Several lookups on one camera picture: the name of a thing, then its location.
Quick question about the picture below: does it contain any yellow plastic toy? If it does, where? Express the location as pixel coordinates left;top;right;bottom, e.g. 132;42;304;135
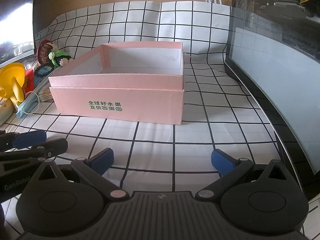
0;64;27;105

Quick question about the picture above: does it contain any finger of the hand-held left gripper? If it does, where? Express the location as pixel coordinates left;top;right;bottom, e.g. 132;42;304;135
0;129;47;152
0;138;68;163

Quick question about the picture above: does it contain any clear cotton swab box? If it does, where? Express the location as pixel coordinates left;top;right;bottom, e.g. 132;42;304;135
35;79;54;103

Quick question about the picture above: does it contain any crocheted doll with red hat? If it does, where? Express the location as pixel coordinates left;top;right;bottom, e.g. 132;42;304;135
37;39;74;68

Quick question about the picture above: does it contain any red fuzzy cloth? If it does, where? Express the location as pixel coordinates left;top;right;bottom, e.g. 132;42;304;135
24;67;35;93

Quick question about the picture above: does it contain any dark computer monitor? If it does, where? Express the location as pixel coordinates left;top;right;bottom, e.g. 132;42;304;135
0;0;37;67

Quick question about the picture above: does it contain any blue face mask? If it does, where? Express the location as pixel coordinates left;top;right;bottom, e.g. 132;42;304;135
16;91;41;118

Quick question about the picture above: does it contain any black white checkered tablecloth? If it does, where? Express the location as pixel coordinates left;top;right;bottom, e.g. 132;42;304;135
0;0;320;240

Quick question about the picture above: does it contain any pink cardboard box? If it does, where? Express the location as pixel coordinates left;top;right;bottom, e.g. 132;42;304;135
48;41;185;125

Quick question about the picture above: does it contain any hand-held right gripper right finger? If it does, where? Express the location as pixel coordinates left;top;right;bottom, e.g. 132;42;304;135
195;148;287;202

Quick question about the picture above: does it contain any glass panel computer case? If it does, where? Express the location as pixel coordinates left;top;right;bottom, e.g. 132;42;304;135
224;0;320;203

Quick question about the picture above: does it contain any black hair tie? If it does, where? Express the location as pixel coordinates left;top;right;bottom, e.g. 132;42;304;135
34;64;53;78

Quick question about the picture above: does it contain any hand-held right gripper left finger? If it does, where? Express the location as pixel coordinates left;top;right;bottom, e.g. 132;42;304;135
37;148;128;202

